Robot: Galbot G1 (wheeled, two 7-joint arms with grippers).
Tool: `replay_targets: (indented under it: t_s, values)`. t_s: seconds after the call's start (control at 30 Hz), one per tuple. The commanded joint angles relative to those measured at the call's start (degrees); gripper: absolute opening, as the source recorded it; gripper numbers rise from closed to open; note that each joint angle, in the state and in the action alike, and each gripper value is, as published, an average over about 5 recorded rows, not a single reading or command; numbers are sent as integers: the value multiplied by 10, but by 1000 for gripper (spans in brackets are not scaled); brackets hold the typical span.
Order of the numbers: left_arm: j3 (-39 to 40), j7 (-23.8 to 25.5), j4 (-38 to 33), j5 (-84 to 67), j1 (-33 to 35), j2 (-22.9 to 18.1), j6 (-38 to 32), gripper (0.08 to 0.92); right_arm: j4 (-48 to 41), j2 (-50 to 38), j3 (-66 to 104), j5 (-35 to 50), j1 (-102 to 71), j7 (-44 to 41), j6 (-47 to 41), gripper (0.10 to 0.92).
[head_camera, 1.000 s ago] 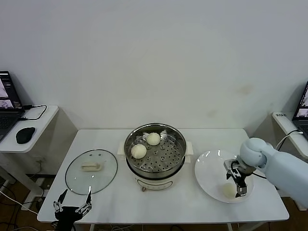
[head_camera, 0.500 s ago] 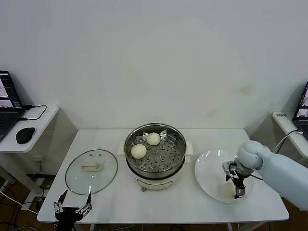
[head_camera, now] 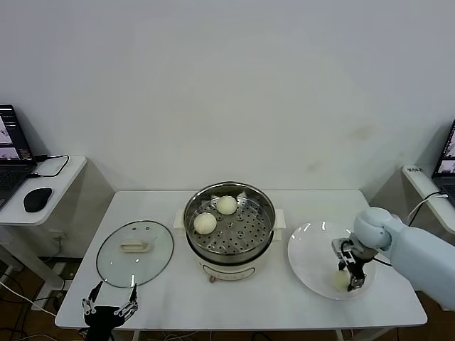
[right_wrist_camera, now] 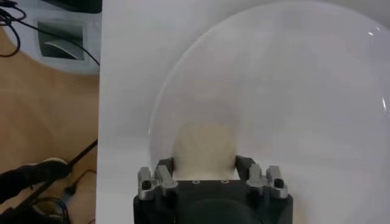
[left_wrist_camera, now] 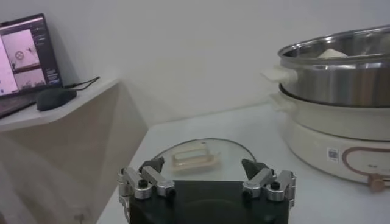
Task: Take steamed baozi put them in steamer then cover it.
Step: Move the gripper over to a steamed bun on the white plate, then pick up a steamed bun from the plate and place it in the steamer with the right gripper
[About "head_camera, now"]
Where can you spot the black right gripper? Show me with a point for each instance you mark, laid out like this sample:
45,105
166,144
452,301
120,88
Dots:
357,268

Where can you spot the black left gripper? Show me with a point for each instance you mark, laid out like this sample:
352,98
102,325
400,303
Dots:
102,319

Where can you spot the white steamed baozi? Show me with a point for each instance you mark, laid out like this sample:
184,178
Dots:
338,281
226,205
205,223

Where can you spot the round glass pot lid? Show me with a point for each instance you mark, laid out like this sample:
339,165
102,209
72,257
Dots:
142,264

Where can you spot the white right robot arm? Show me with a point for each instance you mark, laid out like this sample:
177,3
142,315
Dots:
419,255

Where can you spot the perforated steel steamer basket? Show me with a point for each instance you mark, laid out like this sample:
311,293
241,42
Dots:
249,231

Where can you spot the round white plate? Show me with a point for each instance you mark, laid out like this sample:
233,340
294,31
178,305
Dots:
313,255

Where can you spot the white side desk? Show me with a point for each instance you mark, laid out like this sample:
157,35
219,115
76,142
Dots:
57,199
421,184

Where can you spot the cream electric cooker base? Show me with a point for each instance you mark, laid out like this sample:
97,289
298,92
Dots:
231,270

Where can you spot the small printed desk label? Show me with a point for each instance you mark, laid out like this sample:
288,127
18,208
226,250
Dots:
415,170

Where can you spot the black computer mouse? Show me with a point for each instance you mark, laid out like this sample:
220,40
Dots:
37,199

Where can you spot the open black laptop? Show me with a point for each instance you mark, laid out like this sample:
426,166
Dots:
446,170
10,177

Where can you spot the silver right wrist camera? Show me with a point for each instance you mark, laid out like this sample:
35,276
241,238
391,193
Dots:
342,246

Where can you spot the white wall socket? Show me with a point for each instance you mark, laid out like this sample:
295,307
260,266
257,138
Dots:
59,236

